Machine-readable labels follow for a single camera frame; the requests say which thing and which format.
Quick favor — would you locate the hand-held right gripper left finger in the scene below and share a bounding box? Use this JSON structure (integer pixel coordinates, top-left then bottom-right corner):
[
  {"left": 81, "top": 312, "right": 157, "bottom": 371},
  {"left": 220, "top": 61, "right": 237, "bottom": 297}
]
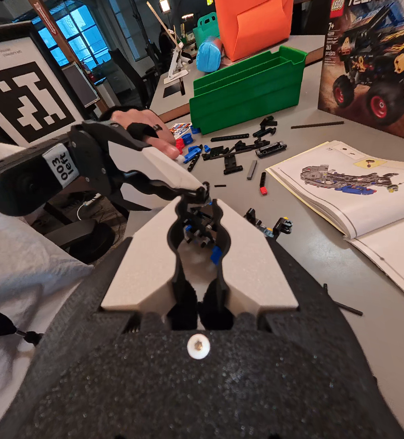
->
[{"left": 100, "top": 196, "right": 199, "bottom": 321}]

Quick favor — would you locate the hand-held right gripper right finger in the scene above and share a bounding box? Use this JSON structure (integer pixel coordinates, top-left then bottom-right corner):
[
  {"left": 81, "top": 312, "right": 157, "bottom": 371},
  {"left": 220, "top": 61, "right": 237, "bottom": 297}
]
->
[{"left": 201, "top": 198, "right": 299, "bottom": 315}]

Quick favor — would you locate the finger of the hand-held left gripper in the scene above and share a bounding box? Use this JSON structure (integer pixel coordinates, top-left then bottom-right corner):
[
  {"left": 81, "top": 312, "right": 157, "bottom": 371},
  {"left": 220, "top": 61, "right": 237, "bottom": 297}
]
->
[
  {"left": 107, "top": 140, "right": 210, "bottom": 198},
  {"left": 118, "top": 178, "right": 206, "bottom": 211}
]

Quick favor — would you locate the partly built lego truck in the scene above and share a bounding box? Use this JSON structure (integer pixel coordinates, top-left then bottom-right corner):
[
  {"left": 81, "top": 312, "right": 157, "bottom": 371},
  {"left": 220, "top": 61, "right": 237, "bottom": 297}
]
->
[{"left": 179, "top": 181, "right": 224, "bottom": 266}]

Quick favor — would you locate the lego sticker sheet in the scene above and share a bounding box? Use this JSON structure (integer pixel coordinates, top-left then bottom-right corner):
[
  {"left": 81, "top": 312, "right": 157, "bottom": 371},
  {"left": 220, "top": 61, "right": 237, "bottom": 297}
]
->
[{"left": 169, "top": 122, "right": 192, "bottom": 139}]

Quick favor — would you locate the small black lego subassembly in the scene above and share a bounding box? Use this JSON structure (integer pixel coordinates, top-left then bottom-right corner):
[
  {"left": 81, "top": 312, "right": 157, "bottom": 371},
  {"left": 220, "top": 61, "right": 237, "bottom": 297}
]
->
[{"left": 244, "top": 208, "right": 293, "bottom": 239}]

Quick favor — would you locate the pile of loose lego pieces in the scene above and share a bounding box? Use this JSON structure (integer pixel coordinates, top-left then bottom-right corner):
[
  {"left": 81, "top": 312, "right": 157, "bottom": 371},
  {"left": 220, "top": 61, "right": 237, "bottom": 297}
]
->
[{"left": 175, "top": 116, "right": 288, "bottom": 197}]

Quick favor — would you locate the long black lego axle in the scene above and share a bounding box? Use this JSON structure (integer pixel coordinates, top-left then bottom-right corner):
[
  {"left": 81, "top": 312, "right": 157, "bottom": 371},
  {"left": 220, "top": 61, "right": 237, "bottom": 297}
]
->
[
  {"left": 323, "top": 283, "right": 364, "bottom": 316},
  {"left": 290, "top": 121, "right": 345, "bottom": 130}
]

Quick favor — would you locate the lego instruction booklet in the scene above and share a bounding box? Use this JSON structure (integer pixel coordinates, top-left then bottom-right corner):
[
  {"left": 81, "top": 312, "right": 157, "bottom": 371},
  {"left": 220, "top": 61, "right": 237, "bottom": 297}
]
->
[{"left": 265, "top": 140, "right": 404, "bottom": 308}]

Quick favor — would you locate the lego set box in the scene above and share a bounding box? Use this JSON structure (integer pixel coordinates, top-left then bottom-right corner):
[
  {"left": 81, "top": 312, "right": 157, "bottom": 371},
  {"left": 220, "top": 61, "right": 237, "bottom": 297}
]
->
[{"left": 317, "top": 0, "right": 404, "bottom": 145}]

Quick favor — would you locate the person's left hand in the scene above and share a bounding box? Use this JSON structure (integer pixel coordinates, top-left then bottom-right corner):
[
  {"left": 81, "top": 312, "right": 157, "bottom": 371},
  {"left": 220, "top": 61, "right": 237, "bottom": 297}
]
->
[{"left": 111, "top": 106, "right": 185, "bottom": 161}]

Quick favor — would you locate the black office chair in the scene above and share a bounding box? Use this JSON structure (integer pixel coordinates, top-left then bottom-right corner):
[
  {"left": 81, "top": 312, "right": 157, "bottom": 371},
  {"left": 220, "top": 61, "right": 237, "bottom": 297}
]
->
[{"left": 34, "top": 202, "right": 117, "bottom": 265}]

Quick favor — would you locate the dark monitor screen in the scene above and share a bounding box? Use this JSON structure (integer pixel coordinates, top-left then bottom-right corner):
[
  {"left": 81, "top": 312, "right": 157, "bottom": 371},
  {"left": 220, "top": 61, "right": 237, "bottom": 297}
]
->
[{"left": 61, "top": 62, "right": 101, "bottom": 108}]

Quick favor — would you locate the black background chair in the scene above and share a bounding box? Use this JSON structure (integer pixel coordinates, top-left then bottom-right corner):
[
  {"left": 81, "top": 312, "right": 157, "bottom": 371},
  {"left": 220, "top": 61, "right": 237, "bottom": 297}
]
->
[{"left": 108, "top": 48, "right": 154, "bottom": 107}]

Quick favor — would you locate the white desk stand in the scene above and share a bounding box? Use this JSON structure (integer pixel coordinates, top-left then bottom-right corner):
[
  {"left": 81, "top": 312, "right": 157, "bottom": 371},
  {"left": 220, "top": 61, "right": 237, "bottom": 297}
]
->
[{"left": 163, "top": 41, "right": 193, "bottom": 86}]

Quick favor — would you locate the large paned window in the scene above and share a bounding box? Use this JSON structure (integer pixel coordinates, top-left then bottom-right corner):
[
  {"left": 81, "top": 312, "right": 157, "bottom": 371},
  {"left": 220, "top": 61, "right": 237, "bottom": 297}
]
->
[{"left": 31, "top": 4, "right": 111, "bottom": 74}]

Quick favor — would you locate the green plastic bin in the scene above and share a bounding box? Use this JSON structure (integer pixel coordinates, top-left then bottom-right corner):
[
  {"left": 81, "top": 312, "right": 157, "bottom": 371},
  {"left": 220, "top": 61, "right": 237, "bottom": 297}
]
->
[{"left": 189, "top": 45, "right": 308, "bottom": 136}]

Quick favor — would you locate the light blue wrapped bundle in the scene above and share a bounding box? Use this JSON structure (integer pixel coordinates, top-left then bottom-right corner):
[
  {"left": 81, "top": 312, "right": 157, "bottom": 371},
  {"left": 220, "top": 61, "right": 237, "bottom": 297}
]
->
[{"left": 195, "top": 36, "right": 223, "bottom": 73}]

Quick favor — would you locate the wooden stick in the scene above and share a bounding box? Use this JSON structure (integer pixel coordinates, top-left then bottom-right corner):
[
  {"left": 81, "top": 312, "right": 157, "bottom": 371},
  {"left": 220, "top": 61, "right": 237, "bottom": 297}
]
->
[{"left": 146, "top": 1, "right": 185, "bottom": 48}]

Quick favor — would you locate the teal plastic bin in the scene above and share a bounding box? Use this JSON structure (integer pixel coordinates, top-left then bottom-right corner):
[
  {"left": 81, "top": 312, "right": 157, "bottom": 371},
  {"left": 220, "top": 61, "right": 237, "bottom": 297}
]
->
[{"left": 192, "top": 12, "right": 221, "bottom": 52}]

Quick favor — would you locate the orange plastic bin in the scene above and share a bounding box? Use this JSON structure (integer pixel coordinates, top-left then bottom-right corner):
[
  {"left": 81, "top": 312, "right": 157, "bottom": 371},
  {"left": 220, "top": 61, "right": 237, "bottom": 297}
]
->
[{"left": 215, "top": 0, "right": 295, "bottom": 62}]

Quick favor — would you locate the white cable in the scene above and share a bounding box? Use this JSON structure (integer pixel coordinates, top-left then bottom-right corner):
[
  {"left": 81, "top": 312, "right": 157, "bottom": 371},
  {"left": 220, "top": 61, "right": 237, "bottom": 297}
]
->
[{"left": 77, "top": 194, "right": 102, "bottom": 222}]

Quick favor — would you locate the wooden post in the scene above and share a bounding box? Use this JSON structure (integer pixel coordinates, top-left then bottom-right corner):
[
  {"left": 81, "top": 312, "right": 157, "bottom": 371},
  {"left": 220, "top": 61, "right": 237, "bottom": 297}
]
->
[{"left": 28, "top": 0, "right": 110, "bottom": 114}]

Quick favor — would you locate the black drawstring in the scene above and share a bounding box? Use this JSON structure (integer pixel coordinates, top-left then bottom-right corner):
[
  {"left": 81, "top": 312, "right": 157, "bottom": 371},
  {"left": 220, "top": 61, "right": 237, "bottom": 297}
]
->
[{"left": 0, "top": 302, "right": 44, "bottom": 346}]

